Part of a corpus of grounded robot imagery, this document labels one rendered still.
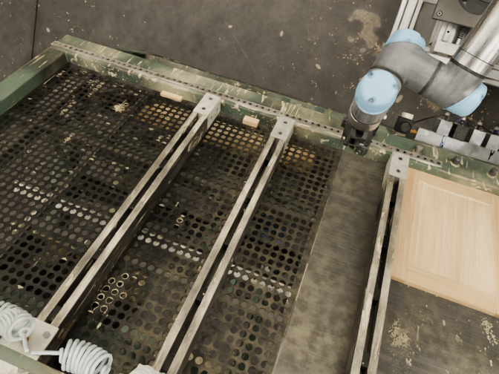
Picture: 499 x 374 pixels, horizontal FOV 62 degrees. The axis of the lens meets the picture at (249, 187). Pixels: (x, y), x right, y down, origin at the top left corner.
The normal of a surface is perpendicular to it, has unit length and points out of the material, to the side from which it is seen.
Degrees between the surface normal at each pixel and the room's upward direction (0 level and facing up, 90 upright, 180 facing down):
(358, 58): 0
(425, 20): 0
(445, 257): 58
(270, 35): 0
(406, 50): 27
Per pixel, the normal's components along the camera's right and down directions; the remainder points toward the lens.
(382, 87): -0.10, -0.22
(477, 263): 0.10, -0.65
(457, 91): -0.26, 0.39
